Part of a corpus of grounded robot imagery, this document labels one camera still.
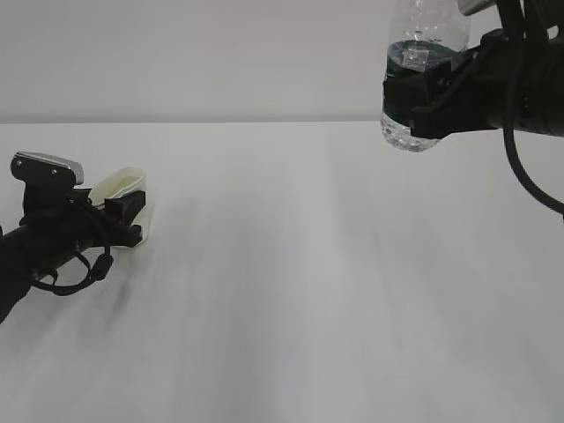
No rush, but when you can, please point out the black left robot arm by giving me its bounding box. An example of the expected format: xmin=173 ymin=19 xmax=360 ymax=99
xmin=1 ymin=189 xmax=146 ymax=320

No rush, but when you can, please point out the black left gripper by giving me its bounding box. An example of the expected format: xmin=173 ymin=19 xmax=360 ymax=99
xmin=68 ymin=190 xmax=146 ymax=248

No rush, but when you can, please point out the clear water bottle green label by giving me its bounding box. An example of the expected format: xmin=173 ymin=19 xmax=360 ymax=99
xmin=381 ymin=0 xmax=470 ymax=152

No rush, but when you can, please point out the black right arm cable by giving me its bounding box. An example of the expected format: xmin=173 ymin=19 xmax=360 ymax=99
xmin=501 ymin=0 xmax=564 ymax=221

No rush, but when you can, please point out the white paper cup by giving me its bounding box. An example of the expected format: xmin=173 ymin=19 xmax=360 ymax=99
xmin=88 ymin=167 xmax=154 ymax=249

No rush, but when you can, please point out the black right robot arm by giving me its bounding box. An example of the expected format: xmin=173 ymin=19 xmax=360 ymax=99
xmin=382 ymin=30 xmax=563 ymax=139

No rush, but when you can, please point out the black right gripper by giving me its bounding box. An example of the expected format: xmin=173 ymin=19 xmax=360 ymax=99
xmin=382 ymin=29 xmax=516 ymax=139

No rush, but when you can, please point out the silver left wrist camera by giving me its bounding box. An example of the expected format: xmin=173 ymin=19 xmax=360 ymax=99
xmin=11 ymin=152 xmax=84 ymax=226

